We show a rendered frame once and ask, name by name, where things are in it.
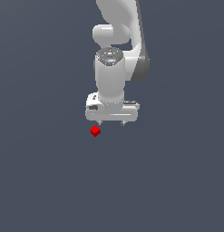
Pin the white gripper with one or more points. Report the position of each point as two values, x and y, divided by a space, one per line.
112 112

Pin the red cube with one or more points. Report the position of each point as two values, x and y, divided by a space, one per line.
95 131

